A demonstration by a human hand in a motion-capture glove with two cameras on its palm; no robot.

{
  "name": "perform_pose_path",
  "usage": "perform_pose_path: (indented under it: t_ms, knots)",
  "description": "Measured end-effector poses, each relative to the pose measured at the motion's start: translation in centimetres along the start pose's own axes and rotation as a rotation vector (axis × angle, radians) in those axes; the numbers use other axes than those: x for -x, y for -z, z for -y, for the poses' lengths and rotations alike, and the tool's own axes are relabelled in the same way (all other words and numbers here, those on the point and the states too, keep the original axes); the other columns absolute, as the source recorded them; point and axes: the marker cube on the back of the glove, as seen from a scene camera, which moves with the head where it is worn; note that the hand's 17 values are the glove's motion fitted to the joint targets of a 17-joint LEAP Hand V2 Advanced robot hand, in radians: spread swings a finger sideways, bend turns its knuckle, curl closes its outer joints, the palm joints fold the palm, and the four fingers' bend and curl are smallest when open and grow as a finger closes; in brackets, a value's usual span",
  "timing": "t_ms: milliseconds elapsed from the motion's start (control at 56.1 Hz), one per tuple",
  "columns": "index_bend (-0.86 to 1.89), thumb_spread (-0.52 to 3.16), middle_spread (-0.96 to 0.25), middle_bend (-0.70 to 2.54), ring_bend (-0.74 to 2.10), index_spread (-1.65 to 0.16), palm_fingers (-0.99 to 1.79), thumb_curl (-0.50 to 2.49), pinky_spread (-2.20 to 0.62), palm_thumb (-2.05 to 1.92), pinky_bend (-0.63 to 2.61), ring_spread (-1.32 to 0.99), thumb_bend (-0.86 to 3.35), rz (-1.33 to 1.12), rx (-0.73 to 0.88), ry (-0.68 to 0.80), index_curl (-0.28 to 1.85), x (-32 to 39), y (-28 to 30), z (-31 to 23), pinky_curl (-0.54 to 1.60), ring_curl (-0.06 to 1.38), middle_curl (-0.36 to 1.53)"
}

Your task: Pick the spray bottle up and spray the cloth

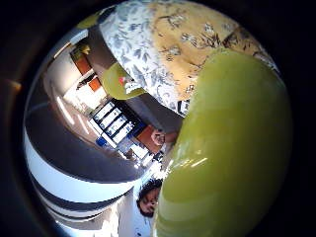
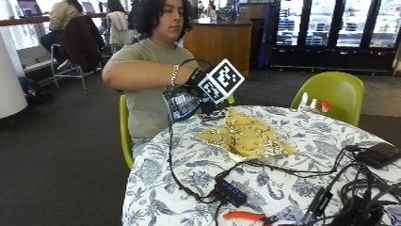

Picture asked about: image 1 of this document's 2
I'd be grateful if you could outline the the person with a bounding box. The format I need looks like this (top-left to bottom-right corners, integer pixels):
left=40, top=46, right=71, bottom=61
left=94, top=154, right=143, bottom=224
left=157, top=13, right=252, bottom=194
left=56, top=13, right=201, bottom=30
left=118, top=178, right=165, bottom=237

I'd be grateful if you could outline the yellow and blue floral tablecloth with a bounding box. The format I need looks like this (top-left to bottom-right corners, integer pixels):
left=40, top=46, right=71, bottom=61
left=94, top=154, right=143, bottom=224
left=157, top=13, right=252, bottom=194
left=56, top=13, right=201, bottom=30
left=99, top=0, right=280, bottom=117

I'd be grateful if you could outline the orange-brown cabinet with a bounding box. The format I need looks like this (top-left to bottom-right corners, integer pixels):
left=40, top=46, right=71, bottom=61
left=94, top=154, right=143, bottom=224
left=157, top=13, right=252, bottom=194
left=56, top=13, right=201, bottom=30
left=136, top=124, right=163, bottom=155

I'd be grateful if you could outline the blue box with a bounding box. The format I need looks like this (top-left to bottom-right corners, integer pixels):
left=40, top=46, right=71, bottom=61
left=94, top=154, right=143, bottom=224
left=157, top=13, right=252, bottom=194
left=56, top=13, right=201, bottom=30
left=96, top=136, right=109, bottom=148

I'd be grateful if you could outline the orange wall panel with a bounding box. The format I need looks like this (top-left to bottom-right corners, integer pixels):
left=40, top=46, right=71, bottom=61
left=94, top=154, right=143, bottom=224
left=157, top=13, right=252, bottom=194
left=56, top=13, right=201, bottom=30
left=74, top=54, right=93, bottom=76
left=88, top=76, right=103, bottom=93

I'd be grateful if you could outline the large window with dark frame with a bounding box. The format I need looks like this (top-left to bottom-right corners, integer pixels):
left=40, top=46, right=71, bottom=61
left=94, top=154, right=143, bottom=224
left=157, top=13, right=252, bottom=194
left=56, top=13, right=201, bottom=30
left=89, top=100, right=136, bottom=148

